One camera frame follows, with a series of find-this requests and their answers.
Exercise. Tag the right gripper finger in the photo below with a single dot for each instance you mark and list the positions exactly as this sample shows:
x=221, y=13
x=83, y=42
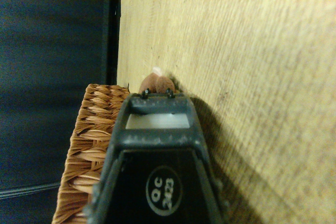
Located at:
x=160, y=140

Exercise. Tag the brown toy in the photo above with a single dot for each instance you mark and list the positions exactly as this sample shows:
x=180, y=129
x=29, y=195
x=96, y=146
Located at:
x=157, y=83

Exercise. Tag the brown wicker basket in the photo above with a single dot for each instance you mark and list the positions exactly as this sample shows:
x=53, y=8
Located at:
x=86, y=140

